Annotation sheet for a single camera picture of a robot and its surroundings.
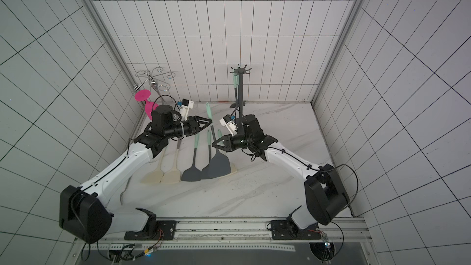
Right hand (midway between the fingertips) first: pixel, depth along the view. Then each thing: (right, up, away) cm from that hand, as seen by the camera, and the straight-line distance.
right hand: (216, 140), depth 76 cm
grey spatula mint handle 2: (-13, -18, +12) cm, 25 cm away
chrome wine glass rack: (-35, +34, +21) cm, 53 cm away
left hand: (-3, +6, -1) cm, 7 cm away
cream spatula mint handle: (-31, -18, +12) cm, 38 cm away
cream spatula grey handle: (-22, -18, +10) cm, 30 cm away
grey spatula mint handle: (+2, -10, -4) cm, 11 cm away
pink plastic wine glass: (-37, +20, +10) cm, 43 cm away
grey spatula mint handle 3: (-2, -12, -7) cm, 14 cm away
